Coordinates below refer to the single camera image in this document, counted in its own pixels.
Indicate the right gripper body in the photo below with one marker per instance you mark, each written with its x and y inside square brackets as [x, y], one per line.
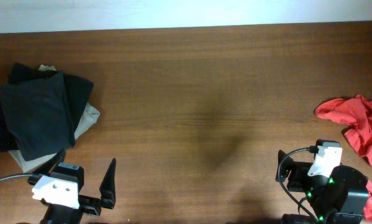
[297, 175]

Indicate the folded beige garment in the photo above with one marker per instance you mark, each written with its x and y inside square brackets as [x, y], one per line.
[88, 119]

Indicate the red t-shirt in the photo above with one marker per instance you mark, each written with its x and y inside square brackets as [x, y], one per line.
[356, 113]

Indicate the dark green Nike t-shirt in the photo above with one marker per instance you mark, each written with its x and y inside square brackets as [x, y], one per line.
[36, 113]

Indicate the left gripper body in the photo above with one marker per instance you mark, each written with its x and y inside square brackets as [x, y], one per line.
[88, 205]

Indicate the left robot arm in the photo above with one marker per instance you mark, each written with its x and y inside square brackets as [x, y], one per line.
[56, 214]

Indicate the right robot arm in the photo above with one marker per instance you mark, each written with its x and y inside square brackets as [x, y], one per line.
[339, 198]

